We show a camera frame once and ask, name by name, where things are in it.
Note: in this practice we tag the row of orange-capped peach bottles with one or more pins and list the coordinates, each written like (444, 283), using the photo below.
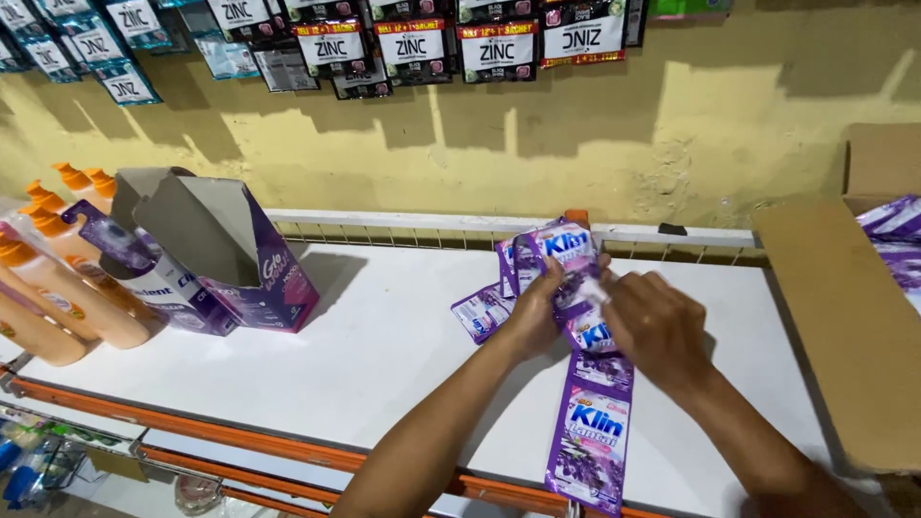
(54, 288)

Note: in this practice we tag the purple white product carton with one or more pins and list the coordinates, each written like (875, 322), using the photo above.
(155, 284)

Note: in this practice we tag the person's left hand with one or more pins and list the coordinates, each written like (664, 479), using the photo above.
(531, 316)

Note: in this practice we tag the hanging green packet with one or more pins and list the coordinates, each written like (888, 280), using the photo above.
(689, 7)

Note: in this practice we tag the open purple display carton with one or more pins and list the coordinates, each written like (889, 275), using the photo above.
(248, 252)

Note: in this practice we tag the heap of purple sachets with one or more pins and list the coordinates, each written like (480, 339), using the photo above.
(899, 241)

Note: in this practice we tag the person's right fingers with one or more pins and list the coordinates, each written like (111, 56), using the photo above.
(617, 298)

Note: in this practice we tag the lower shelf with goods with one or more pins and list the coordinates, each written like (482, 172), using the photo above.
(79, 467)

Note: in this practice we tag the brown cardboard box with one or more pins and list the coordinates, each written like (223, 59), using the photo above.
(853, 316)

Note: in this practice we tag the hanging blue shampoo sachet strips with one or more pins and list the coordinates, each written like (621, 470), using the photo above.
(79, 43)

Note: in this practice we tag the small black clip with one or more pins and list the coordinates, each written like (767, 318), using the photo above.
(673, 229)

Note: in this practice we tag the hanging black shampoo sachet strips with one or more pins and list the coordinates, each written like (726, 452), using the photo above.
(424, 47)

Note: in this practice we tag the person's left fingers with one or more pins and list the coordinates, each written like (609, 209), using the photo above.
(555, 277)

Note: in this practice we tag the orange shelf edge rail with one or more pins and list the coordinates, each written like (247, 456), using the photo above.
(216, 432)

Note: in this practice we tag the person's right hand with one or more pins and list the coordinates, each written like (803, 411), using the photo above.
(658, 331)

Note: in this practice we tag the strip of purple cleaner sachets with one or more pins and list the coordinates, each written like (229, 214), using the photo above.
(593, 446)

